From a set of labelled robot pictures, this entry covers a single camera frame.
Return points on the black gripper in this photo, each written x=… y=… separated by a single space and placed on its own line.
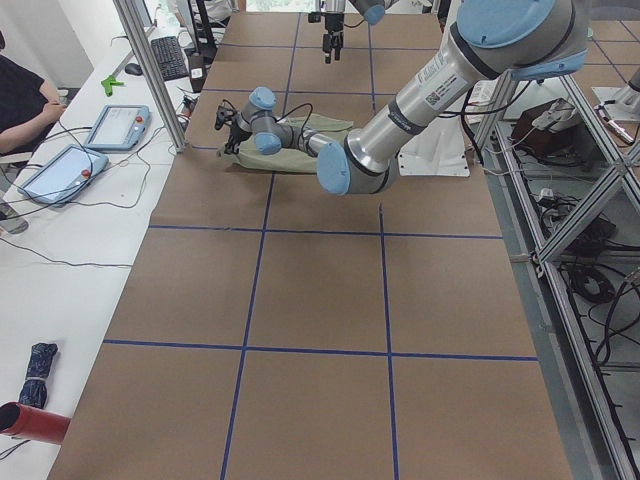
x=331 y=23
x=234 y=131

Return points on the olive green long-sleeve shirt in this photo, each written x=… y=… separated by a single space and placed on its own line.
x=289 y=160

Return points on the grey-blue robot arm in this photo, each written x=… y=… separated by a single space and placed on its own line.
x=533 y=40
x=371 y=11

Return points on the black computer keyboard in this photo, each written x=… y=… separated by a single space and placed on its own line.
x=169 y=56

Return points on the far blue teach pendant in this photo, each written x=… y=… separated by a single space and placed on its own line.
x=118 y=128

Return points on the blue teach pendant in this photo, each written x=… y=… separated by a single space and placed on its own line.
x=118 y=128
x=64 y=176

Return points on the black computer mouse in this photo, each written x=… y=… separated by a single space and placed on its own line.
x=133 y=69

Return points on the green plastic tool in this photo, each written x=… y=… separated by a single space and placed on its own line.
x=109 y=83

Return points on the near blue teach pendant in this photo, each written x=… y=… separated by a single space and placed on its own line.
x=64 y=176

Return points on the seated person at desk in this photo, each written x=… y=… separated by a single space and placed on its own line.
x=30 y=106

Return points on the red cylinder tube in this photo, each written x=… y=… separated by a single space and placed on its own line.
x=30 y=423

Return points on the aluminium frame post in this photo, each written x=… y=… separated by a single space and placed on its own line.
x=134 y=29

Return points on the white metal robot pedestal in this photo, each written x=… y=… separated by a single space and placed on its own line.
x=438 y=151

